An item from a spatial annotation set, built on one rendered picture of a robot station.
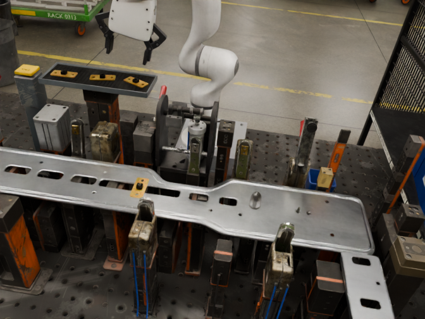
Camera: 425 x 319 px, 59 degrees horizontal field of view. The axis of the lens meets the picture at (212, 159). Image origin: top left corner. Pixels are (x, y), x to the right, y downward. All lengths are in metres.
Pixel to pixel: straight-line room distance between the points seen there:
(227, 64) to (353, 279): 0.85
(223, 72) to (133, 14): 0.60
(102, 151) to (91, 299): 0.45
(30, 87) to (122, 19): 0.63
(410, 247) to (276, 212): 0.34
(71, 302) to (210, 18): 1.00
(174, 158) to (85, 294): 0.51
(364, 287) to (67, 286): 0.86
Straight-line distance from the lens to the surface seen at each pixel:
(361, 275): 1.04
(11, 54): 3.97
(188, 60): 1.47
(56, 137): 1.29
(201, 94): 1.52
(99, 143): 1.24
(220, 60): 1.44
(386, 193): 1.32
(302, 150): 1.17
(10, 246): 1.19
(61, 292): 1.31
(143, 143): 1.23
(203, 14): 1.35
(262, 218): 1.08
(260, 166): 1.73
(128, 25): 0.93
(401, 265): 1.06
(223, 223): 1.04
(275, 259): 0.93
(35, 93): 1.48
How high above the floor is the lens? 1.77
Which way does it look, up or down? 38 degrees down
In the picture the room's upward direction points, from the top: 6 degrees clockwise
